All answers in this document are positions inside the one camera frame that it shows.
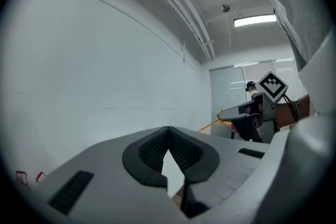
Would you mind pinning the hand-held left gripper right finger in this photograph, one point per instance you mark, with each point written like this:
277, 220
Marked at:
231, 165

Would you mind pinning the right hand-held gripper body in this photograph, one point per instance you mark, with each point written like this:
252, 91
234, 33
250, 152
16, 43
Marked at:
271, 86

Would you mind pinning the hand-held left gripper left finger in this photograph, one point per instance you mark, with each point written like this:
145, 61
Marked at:
105, 191

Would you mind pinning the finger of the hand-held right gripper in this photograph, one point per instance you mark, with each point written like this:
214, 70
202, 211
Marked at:
231, 114

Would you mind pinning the orange stirring stick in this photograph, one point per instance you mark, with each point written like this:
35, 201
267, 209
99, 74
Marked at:
210, 126

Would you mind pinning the person's right forearm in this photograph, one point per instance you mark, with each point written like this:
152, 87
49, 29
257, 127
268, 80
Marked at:
286, 112

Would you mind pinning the person's right hand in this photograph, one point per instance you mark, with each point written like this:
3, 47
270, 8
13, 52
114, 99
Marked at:
235, 130

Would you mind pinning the window blinds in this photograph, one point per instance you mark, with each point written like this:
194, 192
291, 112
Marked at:
288, 73

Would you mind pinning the silver wristwatch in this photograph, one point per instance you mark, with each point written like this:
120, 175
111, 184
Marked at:
298, 110

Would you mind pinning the ceiling light panel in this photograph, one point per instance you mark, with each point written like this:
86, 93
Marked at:
254, 20

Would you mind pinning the person's grey shirt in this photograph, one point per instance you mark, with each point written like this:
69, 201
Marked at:
296, 8

